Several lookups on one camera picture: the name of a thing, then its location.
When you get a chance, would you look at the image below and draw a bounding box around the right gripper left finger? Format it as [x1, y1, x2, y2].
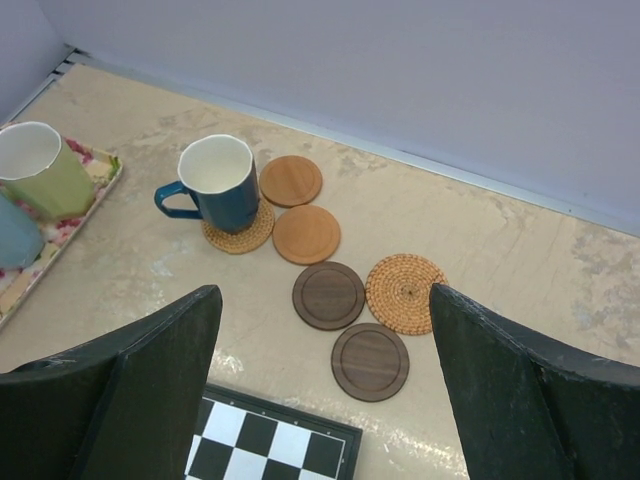
[1, 285, 223, 479]

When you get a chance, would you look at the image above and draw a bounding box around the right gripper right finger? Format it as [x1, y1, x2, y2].
[429, 284, 639, 479]

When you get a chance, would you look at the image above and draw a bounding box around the dark walnut coaster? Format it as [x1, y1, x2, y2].
[292, 261, 365, 331]
[331, 323, 410, 403]

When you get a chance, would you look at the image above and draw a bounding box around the woven rattan coaster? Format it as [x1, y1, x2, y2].
[365, 253, 448, 336]
[200, 198, 276, 255]

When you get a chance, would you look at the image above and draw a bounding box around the light wooden coaster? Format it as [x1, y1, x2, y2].
[272, 205, 341, 265]
[259, 155, 323, 208]

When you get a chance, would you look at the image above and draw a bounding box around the dark blue mug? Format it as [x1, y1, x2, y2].
[154, 134, 260, 234]

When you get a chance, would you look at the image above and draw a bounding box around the black white chessboard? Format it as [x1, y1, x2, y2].
[183, 384, 362, 480]

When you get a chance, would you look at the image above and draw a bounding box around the floral serving tray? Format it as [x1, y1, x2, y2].
[1, 136, 122, 322]

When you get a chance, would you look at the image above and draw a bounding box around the light blue mug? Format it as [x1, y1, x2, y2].
[0, 195, 45, 270]

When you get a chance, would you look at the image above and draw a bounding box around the green mug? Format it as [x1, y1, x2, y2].
[1, 121, 95, 220]

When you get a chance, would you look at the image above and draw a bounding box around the left aluminium rail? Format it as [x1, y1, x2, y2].
[1, 43, 93, 125]

